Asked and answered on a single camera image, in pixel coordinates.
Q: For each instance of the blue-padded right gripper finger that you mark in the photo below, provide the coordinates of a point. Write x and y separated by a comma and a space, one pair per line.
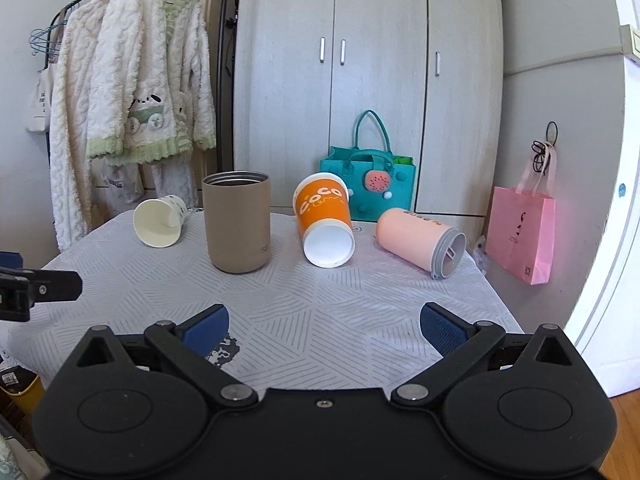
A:
183, 350
463, 347

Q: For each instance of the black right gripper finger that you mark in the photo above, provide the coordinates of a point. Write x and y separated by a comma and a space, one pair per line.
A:
56, 286

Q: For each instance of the beige steel tumbler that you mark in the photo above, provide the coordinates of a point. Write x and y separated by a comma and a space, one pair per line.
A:
236, 207

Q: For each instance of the white paper cup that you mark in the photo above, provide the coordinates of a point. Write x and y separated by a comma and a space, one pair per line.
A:
158, 222

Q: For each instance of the orange paper cup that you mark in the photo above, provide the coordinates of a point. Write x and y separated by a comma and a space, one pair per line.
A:
321, 208

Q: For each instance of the pink tumbler with grey lid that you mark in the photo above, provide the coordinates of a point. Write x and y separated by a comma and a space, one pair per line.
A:
430, 245

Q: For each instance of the white patterned tablecloth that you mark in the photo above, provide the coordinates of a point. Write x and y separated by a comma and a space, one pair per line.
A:
292, 325

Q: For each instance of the pink paper gift bag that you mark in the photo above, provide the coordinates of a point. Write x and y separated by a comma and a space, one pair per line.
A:
521, 229

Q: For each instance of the white refrigerator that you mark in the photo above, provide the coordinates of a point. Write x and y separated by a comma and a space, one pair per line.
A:
605, 319

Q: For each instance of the teal tote bag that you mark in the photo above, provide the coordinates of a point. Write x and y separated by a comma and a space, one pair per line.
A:
376, 180

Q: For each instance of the white fluffy jacket green trim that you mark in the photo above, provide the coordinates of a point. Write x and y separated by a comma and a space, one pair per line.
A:
150, 96

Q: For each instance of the white fluffy robe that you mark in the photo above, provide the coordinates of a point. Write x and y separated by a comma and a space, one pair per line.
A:
70, 172

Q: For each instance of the white three-door wardrobe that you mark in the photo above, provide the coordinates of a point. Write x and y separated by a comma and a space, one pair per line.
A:
421, 77

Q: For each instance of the black clothes rack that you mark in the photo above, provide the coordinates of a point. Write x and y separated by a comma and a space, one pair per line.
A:
221, 17

